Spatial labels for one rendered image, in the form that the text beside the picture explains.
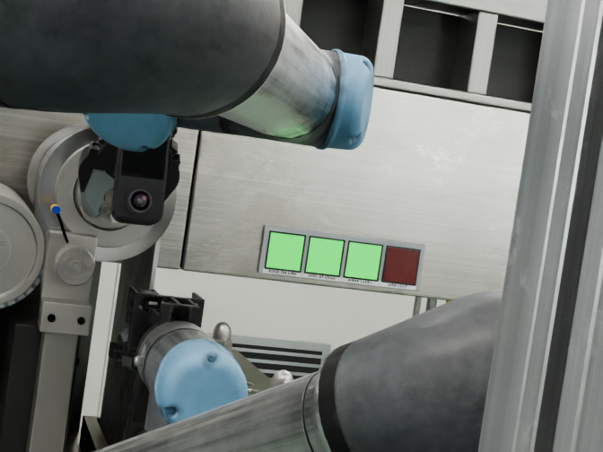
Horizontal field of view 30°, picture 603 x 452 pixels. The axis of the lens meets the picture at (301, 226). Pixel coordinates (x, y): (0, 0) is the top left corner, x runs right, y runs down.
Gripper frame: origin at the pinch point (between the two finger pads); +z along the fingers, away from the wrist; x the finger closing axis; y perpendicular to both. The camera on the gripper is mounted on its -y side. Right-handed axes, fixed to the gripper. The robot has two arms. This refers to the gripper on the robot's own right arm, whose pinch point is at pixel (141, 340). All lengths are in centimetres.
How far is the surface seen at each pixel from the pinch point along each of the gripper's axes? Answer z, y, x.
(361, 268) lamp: 29.4, 8.4, -35.7
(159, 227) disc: -2.5, 13.1, 0.2
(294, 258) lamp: 29.3, 8.7, -25.4
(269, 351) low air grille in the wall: 261, -45, -92
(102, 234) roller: -3.5, 11.7, 6.3
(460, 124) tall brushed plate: 30, 32, -48
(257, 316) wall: 263, -34, -86
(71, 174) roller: -3.5, 17.6, 10.4
